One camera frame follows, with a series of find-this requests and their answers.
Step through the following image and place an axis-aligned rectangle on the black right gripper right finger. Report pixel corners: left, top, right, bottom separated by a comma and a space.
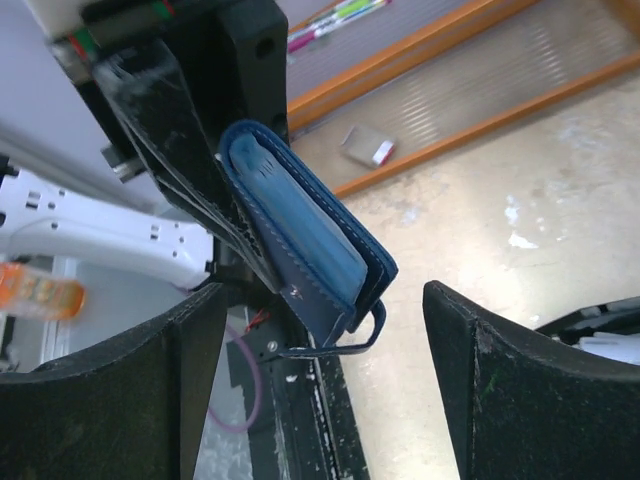
422, 281, 639, 479

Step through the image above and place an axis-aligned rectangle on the green pink marker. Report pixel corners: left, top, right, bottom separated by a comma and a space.
290, 0, 384, 32

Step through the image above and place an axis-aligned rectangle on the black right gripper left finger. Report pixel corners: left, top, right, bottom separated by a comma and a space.
1, 284, 227, 479

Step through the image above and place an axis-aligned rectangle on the small grey box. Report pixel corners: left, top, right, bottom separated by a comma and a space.
340, 124, 397, 169

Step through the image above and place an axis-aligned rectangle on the blue leather card holder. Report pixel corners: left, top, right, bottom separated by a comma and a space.
219, 120, 398, 358

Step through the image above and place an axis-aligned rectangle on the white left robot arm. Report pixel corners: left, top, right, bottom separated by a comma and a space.
1, 1, 288, 291

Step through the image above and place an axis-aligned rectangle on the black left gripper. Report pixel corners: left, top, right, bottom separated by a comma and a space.
49, 1, 289, 291

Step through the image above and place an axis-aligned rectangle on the orange wooden rack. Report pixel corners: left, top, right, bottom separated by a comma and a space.
288, 0, 639, 197

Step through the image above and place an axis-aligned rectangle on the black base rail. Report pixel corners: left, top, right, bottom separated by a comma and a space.
223, 286, 370, 479

